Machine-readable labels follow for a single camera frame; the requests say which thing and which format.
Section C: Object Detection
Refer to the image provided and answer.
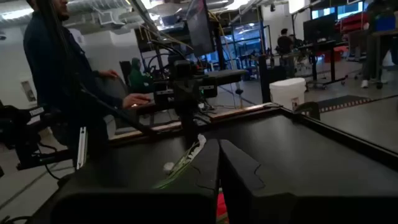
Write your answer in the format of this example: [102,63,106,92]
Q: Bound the white plastic bucket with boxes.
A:
[269,77,307,111]

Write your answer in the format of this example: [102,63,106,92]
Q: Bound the person's hand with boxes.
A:
[122,93,152,110]

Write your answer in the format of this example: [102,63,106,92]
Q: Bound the silver aluminium bar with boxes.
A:
[76,126,88,170]

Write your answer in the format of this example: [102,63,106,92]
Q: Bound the black clamp post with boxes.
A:
[294,101,321,121]

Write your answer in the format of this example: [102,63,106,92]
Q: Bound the light wooden side board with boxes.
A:
[109,102,275,141]

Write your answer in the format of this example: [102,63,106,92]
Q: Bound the black equipment mount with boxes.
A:
[0,101,75,171]

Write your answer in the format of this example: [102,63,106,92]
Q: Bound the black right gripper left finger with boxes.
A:
[152,139,220,200]

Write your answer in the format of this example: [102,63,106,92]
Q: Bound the black computer monitor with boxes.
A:
[185,0,218,58]

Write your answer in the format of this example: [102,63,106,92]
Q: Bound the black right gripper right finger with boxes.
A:
[220,139,298,207]

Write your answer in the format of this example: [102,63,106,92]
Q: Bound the grey desk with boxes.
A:
[198,68,249,87]

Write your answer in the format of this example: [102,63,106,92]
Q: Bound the black floor mat striped edge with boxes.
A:
[317,95,373,113]

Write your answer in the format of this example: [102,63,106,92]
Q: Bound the black pedestal cabinet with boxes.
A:
[257,54,289,104]

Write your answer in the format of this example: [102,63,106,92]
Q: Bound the black standing desk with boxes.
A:
[292,40,349,91]

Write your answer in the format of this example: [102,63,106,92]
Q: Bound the person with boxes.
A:
[360,0,398,90]
[23,0,153,162]
[275,28,295,57]
[128,57,154,94]

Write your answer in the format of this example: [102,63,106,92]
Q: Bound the black television screen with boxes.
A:
[303,14,338,43]

